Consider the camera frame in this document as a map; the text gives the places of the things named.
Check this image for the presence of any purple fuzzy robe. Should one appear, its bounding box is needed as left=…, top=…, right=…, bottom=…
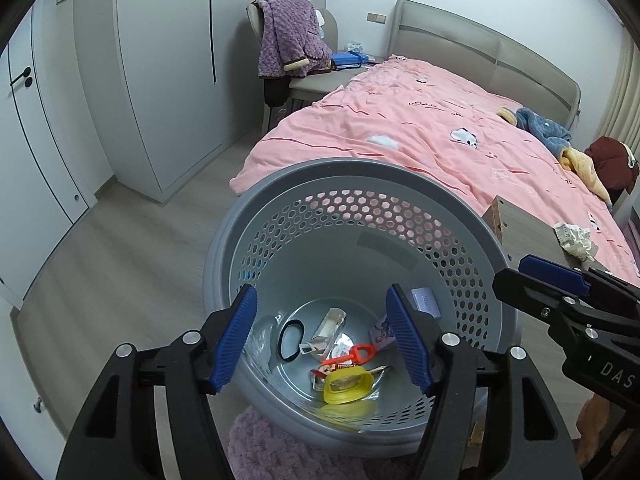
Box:
left=257, top=0, right=333, bottom=81

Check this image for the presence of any white wardrobe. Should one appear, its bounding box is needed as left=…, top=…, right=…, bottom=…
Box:
left=0, top=0, right=331, bottom=311

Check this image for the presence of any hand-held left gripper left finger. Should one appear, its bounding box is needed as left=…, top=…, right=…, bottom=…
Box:
left=55, top=284, right=258, bottom=480

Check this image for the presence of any beige padded headboard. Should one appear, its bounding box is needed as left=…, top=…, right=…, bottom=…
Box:
left=387, top=0, right=583, bottom=131

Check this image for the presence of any brown fuzzy clothing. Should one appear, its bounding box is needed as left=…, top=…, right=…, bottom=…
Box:
left=575, top=392, right=640, bottom=480

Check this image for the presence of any beige curtain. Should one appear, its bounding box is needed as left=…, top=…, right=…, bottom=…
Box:
left=597, top=35, right=640, bottom=146

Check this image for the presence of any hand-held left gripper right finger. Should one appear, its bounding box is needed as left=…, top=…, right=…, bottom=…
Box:
left=385, top=284, right=586, bottom=480

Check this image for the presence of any black hair tie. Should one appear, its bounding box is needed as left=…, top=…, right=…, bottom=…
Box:
left=278, top=319, right=306, bottom=361

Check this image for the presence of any dark red clothing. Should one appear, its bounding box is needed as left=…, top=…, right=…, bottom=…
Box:
left=585, top=136, right=638, bottom=193

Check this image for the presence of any beige chair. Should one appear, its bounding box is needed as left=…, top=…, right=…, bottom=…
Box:
left=247, top=0, right=371, bottom=136

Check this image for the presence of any orange toy shovel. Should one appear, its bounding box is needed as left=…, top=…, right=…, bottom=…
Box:
left=321, top=344, right=376, bottom=367

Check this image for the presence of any white paper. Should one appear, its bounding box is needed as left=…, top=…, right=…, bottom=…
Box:
left=552, top=221, right=598, bottom=261

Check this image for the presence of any grey perforated plastic basket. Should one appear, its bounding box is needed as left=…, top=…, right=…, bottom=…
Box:
left=202, top=157, right=523, bottom=458

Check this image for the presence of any purple fuzzy rug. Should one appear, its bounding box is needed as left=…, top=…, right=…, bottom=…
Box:
left=227, top=405, right=426, bottom=480

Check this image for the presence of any blue plush clothing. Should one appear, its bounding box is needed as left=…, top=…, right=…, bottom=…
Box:
left=515, top=107, right=573, bottom=153

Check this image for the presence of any black garment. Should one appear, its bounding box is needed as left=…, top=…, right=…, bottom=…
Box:
left=263, top=77, right=291, bottom=107

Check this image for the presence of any pink bed blanket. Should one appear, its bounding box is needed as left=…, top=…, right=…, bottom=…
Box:
left=230, top=55, right=640, bottom=281

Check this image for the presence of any grey wooden low table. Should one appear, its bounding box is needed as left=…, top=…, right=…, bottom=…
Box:
left=482, top=196, right=618, bottom=286

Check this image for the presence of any blue flat box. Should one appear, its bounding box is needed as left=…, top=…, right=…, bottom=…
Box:
left=331, top=50, right=370, bottom=70

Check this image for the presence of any green cartoon carton box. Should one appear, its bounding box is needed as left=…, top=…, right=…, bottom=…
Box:
left=300, top=308, right=348, bottom=361

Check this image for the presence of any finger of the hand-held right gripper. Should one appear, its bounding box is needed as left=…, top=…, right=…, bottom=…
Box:
left=519, top=255, right=640, bottom=311
left=492, top=270, right=601, bottom=356

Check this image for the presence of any yellow plush cloth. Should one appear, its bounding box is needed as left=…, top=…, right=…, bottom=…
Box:
left=559, top=146, right=612, bottom=206

